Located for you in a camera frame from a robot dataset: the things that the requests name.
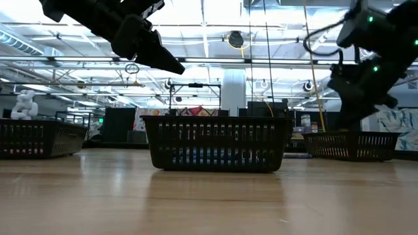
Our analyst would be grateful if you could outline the white column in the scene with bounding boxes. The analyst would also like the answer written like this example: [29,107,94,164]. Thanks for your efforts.
[221,67,247,118]

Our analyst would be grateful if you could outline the black plastic slotted basket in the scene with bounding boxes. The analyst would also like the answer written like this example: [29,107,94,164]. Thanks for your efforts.
[300,130,402,163]
[140,114,294,173]
[0,119,88,160]

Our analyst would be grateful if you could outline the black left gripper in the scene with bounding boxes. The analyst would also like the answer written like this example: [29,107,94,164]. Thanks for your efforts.
[110,14,186,75]

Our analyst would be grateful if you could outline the white robot figure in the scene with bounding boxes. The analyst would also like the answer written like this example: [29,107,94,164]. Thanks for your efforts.
[10,89,39,121]

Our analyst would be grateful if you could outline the black partition panel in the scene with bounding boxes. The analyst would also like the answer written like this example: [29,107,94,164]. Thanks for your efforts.
[103,107,137,143]
[295,110,362,133]
[238,101,290,119]

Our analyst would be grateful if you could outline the colourful patterned cloth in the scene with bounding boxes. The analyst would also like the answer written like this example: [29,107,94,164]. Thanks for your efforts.
[178,106,220,118]

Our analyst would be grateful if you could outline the black ceiling cable reel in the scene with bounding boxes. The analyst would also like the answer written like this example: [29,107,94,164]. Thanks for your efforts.
[227,30,245,49]

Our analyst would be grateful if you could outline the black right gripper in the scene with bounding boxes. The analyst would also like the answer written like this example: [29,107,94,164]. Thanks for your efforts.
[327,55,400,132]

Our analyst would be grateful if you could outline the ceiling light strip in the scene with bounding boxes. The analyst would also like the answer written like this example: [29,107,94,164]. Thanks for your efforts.
[0,55,418,67]

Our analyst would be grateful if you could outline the black metal frame stand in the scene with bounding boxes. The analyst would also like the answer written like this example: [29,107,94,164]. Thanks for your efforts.
[168,82,223,116]

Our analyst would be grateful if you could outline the yellow cable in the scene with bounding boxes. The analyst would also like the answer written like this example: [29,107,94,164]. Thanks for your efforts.
[302,0,327,133]

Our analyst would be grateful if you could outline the teal floral patterned banner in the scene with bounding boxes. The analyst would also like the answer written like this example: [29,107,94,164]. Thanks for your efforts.
[376,104,418,151]

